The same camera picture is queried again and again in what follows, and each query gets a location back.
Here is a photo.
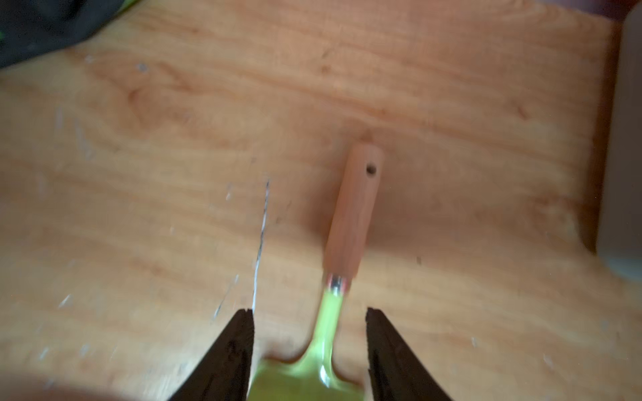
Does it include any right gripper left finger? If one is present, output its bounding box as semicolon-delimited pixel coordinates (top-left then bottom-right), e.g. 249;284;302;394
171;309;255;401

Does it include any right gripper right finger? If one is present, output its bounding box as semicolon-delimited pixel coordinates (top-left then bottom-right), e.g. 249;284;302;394
365;307;451;401

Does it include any green rake wooden handle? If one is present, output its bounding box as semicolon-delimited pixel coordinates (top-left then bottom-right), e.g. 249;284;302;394
247;142;384;400

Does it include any grey lidded plastic toolbox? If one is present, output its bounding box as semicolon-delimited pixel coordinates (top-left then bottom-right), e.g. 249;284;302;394
596;3;641;282

